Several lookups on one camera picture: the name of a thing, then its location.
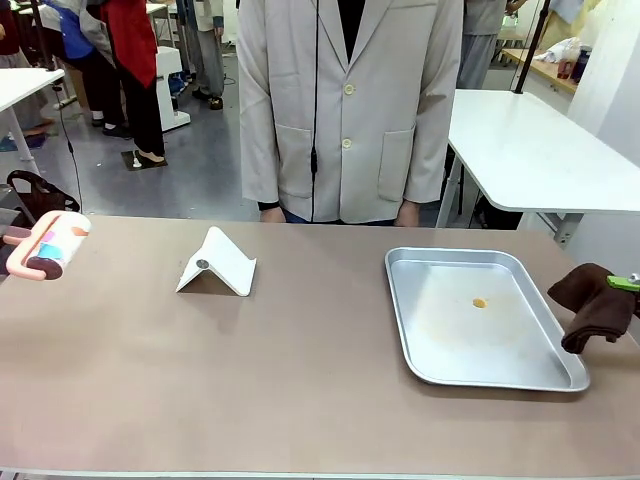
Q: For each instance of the wooden workbench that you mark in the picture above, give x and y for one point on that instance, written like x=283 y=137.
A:
x=542 y=70

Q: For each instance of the blue paper scrap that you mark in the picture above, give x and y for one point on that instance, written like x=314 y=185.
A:
x=49 y=251

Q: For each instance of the person in red apron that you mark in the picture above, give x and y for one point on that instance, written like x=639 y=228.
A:
x=132 y=60

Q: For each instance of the small white side table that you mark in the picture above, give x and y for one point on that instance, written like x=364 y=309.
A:
x=22 y=85

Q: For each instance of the person in grey coat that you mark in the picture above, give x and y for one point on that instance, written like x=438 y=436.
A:
x=477 y=45

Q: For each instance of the black stand pole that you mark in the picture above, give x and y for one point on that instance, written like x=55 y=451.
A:
x=530 y=45
x=42 y=35

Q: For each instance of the large white side table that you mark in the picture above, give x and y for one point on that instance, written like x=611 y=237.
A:
x=530 y=150

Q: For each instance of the person left hand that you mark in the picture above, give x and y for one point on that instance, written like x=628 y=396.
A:
x=407 y=214

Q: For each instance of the orange food crumb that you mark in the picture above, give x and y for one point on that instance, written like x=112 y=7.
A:
x=480 y=303

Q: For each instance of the person right forearm beige sleeve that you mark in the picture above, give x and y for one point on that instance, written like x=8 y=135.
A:
x=257 y=160

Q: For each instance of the white folded phone stand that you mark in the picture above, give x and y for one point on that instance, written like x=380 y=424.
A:
x=227 y=265

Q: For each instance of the person in blue jacket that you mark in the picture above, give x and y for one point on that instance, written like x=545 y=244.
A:
x=70 y=35

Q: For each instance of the silver metal tray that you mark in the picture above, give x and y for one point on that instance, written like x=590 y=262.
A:
x=480 y=340

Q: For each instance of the person in beige jacket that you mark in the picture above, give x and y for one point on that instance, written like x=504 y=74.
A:
x=350 y=100

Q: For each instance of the white pedestal machine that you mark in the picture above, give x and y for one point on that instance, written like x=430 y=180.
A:
x=170 y=90

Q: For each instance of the person left forearm beige sleeve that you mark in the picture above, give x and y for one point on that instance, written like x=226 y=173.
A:
x=425 y=160

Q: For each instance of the dark brown cloth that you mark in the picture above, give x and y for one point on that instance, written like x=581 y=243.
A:
x=595 y=305

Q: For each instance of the dark blue bottle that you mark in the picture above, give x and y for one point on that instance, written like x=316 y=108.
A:
x=581 y=64

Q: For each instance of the person right hand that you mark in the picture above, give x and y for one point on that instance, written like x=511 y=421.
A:
x=271 y=214

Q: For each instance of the white plastic bag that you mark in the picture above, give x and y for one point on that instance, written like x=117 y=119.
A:
x=557 y=50

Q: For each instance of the person in grey trousers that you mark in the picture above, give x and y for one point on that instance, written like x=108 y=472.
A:
x=207 y=50

